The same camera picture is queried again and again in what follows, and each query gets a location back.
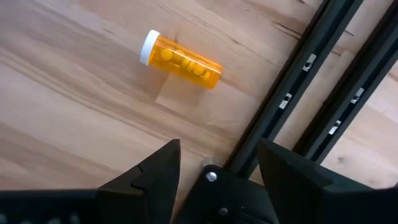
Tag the black aluminium extrusion frame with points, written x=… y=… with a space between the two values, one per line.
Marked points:
x=276 y=93

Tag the orange pill bottle white cap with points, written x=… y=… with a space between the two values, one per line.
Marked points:
x=186 y=63

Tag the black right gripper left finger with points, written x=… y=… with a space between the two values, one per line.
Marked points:
x=155 y=193

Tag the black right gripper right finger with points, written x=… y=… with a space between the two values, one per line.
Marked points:
x=298 y=199

